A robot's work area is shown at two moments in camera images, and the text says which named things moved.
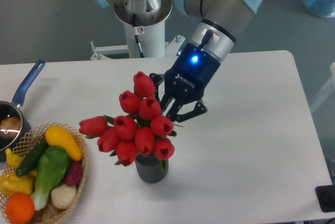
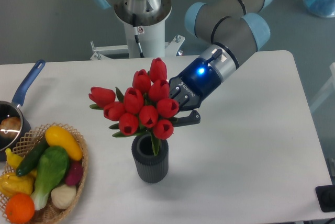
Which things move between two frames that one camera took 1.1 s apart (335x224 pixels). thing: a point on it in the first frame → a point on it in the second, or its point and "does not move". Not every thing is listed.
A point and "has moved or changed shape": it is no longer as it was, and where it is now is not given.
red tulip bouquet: [138, 127] has moved or changed shape
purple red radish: [74, 174] does not move
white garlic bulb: [63, 196] does not move
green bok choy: [52, 163] does not move
